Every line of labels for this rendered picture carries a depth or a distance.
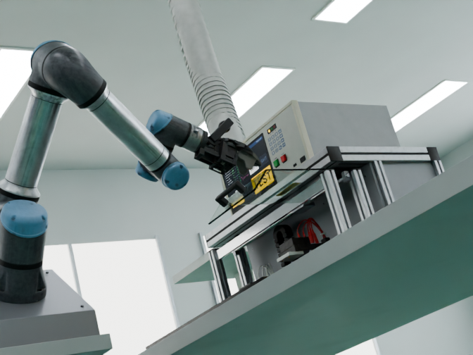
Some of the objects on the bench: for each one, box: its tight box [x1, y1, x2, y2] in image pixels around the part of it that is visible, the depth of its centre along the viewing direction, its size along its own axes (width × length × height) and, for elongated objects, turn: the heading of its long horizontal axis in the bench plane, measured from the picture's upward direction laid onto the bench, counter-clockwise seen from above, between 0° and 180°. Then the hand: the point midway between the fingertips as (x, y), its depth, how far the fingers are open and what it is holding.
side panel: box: [372, 161, 444, 206], centre depth 255 cm, size 28×3×32 cm, turn 88°
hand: (257, 161), depth 262 cm, fingers closed
